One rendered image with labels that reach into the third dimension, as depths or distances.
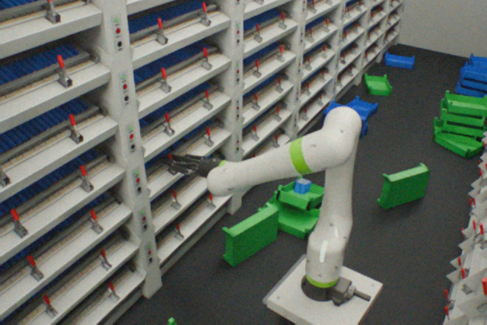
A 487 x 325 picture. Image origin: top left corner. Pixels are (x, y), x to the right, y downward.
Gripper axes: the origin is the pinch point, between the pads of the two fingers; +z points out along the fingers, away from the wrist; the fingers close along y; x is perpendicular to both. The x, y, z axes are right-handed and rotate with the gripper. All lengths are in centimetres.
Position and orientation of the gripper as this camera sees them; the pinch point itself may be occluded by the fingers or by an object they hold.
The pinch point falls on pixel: (171, 159)
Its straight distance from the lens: 186.1
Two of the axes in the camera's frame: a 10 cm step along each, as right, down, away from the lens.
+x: -1.0, -8.8, -4.6
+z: -8.5, -1.7, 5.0
